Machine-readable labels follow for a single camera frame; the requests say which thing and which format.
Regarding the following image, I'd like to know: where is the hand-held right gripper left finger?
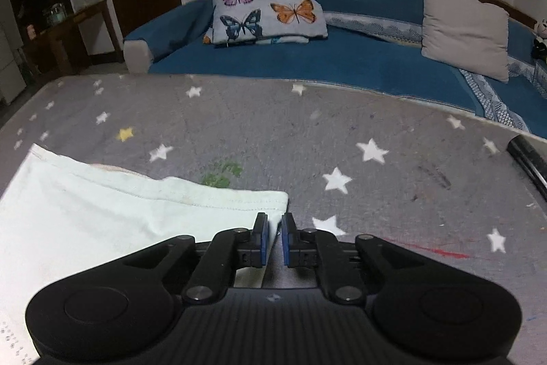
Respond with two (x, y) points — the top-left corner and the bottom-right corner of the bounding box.
(124, 213), (270, 304)

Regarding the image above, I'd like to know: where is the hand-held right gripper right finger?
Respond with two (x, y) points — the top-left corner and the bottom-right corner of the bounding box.
(281, 213), (428, 304)

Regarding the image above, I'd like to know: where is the pale green garment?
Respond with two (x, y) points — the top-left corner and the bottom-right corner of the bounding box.
(0, 143), (290, 365)

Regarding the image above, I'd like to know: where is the blue sofa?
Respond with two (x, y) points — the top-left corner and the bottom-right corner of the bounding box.
(123, 0), (547, 135)

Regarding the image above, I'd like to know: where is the butterfly print pillow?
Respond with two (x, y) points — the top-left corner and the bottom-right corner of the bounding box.
(203, 0), (329, 46)

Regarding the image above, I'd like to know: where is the black remote control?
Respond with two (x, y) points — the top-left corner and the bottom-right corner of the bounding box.
(506, 135), (547, 201)

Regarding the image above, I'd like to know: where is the beige cushion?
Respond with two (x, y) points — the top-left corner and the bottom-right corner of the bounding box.
(421, 0), (510, 82)

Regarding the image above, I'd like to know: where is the wooden side table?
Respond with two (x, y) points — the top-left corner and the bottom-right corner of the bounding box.
(23, 0), (122, 79)

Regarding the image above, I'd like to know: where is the panda plush toy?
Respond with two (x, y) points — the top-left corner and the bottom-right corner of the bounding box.
(531, 19), (547, 62)

